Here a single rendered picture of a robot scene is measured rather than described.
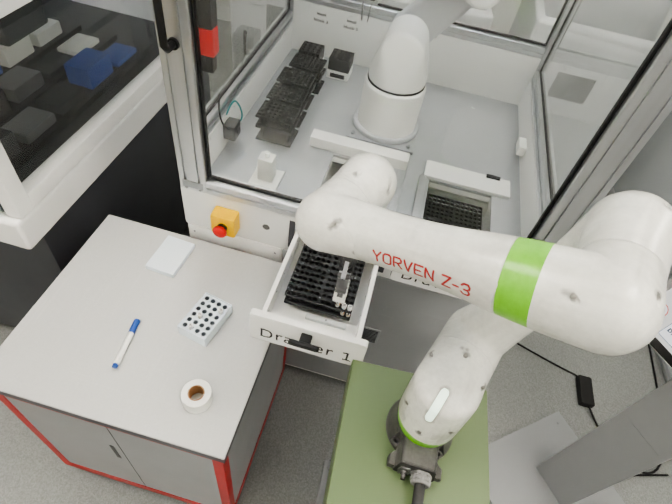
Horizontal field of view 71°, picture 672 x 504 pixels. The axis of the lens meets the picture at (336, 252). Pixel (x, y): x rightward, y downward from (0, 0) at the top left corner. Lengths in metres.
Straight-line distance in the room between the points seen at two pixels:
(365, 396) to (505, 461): 1.10
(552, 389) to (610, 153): 1.51
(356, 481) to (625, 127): 0.88
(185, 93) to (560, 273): 0.90
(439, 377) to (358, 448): 0.28
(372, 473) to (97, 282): 0.89
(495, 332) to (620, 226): 0.34
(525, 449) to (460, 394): 1.30
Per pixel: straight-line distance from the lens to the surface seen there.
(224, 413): 1.21
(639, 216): 0.74
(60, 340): 1.39
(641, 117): 1.08
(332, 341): 1.13
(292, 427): 2.01
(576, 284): 0.62
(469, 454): 1.16
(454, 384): 0.92
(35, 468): 2.12
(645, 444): 1.73
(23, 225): 1.48
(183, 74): 1.18
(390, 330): 1.63
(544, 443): 2.25
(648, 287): 0.64
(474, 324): 0.98
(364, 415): 1.12
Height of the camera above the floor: 1.89
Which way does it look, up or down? 49 degrees down
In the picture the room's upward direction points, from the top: 12 degrees clockwise
